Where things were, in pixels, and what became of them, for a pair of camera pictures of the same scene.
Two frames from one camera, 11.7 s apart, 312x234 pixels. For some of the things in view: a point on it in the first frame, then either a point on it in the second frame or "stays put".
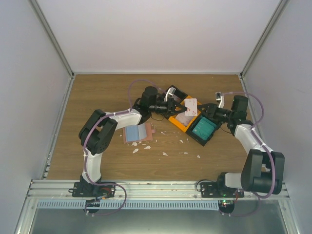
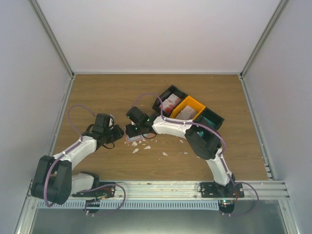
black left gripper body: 159,108 to 112,137
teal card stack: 204,128 stays put
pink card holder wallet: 141,132 stays put
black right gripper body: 221,117 to 136,132
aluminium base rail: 140,190 stays put
